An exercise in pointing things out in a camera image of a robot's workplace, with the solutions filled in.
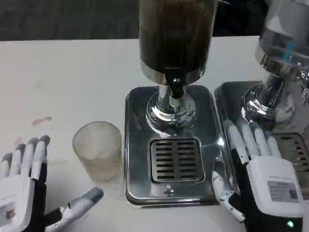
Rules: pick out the dark drink dispenser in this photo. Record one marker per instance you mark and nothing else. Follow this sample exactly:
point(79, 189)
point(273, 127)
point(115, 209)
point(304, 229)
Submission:
point(173, 48)

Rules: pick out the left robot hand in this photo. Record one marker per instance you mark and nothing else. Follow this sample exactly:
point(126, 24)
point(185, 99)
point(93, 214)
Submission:
point(17, 188)

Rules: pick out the clear ribbed glass cup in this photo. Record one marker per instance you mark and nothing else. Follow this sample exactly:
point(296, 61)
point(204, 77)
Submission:
point(97, 151)

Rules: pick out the steel drip tray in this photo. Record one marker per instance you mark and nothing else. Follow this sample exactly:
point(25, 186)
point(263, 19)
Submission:
point(289, 120)
point(169, 154)

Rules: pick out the black dispenser tap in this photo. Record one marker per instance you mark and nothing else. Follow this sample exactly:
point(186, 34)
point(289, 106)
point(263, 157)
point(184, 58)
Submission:
point(176, 88)

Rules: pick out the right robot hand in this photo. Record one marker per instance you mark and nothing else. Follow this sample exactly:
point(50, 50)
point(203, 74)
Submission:
point(272, 183)

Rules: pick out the clear drink dispenser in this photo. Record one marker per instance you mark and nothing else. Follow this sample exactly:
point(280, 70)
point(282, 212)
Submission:
point(277, 62)

